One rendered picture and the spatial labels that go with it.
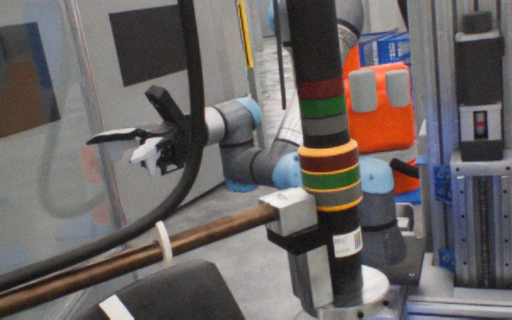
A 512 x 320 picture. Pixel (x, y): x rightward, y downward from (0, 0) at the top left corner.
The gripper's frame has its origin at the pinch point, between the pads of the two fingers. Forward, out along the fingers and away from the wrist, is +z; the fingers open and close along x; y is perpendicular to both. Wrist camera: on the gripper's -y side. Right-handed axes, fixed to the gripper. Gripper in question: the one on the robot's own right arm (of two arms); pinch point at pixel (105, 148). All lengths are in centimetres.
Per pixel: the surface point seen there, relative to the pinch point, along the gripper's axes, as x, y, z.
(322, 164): -63, -18, 16
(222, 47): 470, 98, -427
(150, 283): -45, -3, 21
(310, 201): -63, -16, 18
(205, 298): -49, -1, 17
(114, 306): -46, -3, 25
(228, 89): 462, 151, -424
